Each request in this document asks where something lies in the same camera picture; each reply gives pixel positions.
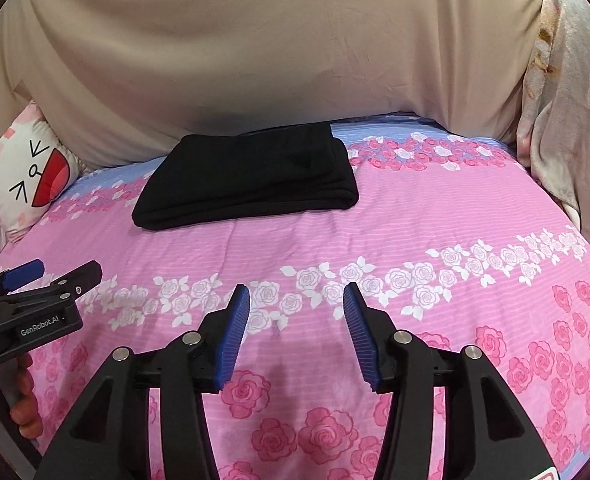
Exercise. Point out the pink floral bed sheet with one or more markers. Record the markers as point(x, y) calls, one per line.
point(375, 240)

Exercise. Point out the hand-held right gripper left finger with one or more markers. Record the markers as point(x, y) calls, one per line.
point(232, 340)

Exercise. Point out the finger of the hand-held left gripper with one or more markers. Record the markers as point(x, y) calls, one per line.
point(82, 275)
point(25, 271)

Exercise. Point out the person's left hand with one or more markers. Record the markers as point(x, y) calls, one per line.
point(25, 390)

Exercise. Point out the pale floral blanket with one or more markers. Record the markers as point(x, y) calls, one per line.
point(565, 110)

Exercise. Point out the cartoon face pillow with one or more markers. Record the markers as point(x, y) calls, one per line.
point(25, 170)

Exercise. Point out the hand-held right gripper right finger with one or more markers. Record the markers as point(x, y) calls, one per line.
point(365, 340)

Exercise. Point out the black pants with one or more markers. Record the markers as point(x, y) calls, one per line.
point(245, 180)

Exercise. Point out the beige cloth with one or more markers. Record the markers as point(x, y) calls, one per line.
point(275, 50)

